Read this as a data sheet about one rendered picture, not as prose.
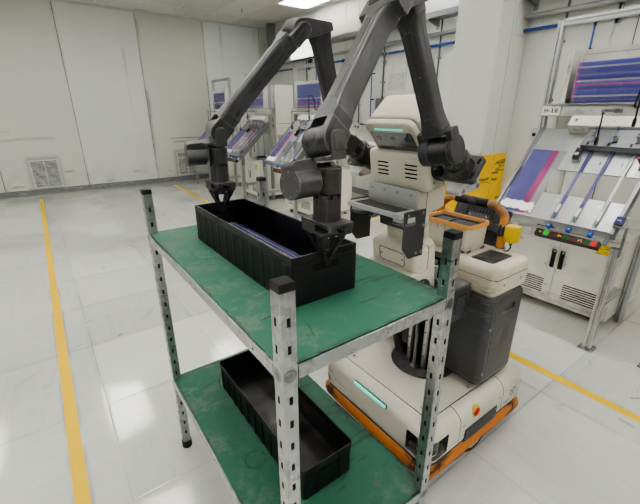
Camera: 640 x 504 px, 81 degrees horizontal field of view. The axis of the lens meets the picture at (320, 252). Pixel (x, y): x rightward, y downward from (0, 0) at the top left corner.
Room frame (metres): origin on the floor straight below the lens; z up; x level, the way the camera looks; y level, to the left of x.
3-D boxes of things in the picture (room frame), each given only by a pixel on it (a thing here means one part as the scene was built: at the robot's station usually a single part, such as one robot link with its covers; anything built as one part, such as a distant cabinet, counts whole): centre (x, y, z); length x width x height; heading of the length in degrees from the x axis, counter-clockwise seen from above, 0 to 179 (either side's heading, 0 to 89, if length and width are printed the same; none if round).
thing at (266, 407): (0.98, 0.14, 0.41); 0.57 x 0.17 x 0.11; 36
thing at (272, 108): (6.36, 0.89, 0.95); 1.37 x 0.82 x 1.90; 126
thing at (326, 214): (0.75, -0.01, 1.15); 0.10 x 0.07 x 0.07; 36
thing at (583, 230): (2.45, -1.75, 0.66); 1.01 x 0.73 x 1.31; 126
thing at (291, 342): (0.98, 0.14, 0.55); 0.91 x 0.46 x 1.10; 36
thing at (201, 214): (0.97, 0.16, 1.01); 0.57 x 0.17 x 0.11; 36
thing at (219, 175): (1.20, 0.32, 1.15); 0.10 x 0.07 x 0.07; 37
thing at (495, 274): (1.48, -0.54, 0.59); 0.55 x 0.34 x 0.83; 36
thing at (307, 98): (5.19, 0.04, 0.95); 1.36 x 0.82 x 1.90; 126
